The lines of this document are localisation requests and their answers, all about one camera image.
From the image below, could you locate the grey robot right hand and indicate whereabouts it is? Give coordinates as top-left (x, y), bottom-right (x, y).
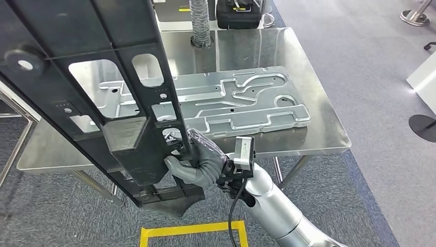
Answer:
top-left (162, 128), bottom-right (228, 187)

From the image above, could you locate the black camera cable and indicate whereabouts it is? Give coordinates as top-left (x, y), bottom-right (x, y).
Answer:
top-left (227, 177), bottom-right (249, 247)

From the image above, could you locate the grey ribbed hose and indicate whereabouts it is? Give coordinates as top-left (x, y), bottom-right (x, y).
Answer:
top-left (189, 0), bottom-right (214, 49)

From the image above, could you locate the steel tube frame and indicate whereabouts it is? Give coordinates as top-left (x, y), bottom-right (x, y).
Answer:
top-left (0, 80), bottom-right (42, 188)

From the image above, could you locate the black plastic plate part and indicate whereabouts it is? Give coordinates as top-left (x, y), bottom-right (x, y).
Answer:
top-left (0, 0), bottom-right (206, 218)

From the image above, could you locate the stainless steel workbench table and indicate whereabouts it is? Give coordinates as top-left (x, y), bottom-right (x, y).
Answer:
top-left (16, 27), bottom-right (352, 207)

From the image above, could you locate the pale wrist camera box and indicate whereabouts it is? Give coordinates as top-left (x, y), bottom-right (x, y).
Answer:
top-left (233, 136), bottom-right (256, 171)

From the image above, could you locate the silver stamped metal plate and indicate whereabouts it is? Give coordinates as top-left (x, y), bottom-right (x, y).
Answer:
top-left (90, 65), bottom-right (312, 139)

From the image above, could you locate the black round stanchion base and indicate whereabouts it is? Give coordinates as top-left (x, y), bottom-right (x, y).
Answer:
top-left (408, 114), bottom-right (436, 143)

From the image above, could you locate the black tool case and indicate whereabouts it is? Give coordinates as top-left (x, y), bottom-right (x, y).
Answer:
top-left (216, 0), bottom-right (262, 30)

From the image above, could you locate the white block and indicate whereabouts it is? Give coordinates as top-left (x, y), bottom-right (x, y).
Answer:
top-left (406, 51), bottom-right (436, 115)

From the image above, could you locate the chrome round stanchion base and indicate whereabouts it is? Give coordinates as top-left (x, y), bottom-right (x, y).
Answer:
top-left (400, 0), bottom-right (433, 27)

